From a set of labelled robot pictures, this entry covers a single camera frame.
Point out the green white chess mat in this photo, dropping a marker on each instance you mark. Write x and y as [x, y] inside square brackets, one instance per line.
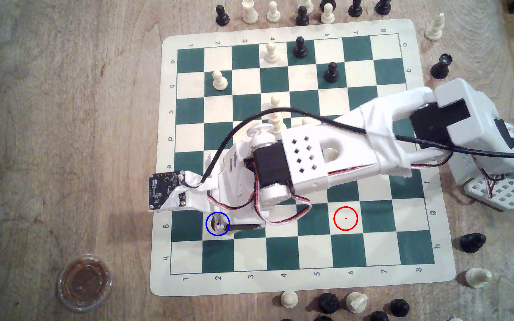
[248, 263]

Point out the white chess king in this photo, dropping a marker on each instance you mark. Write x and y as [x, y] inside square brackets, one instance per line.
[277, 127]

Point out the white chess rook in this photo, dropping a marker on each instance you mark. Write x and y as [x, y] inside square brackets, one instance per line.
[478, 277]

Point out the white cloth tape strip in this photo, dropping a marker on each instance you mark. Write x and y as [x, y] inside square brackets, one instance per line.
[190, 191]

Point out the white chess pawn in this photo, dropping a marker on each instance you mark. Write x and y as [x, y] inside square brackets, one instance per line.
[220, 81]
[271, 53]
[327, 17]
[275, 101]
[289, 299]
[273, 13]

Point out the black camera circuit board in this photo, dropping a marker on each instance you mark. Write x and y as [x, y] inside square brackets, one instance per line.
[164, 191]

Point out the clear cup of brown sauce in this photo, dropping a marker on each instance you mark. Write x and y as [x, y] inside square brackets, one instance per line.
[84, 283]

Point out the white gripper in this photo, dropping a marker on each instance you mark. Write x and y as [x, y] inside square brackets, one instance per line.
[246, 227]

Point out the black chess knight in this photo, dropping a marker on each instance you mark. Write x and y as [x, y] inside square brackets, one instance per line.
[472, 243]

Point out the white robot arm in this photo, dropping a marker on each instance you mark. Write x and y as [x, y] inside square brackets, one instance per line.
[417, 107]

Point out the white chess piece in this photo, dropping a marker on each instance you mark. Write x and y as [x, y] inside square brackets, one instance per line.
[308, 4]
[302, 121]
[356, 302]

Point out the white chess bishop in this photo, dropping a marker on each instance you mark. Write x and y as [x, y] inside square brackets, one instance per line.
[435, 27]
[250, 12]

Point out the black chess piece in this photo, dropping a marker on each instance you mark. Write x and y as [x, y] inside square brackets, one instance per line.
[328, 303]
[324, 319]
[378, 316]
[328, 2]
[440, 67]
[399, 307]

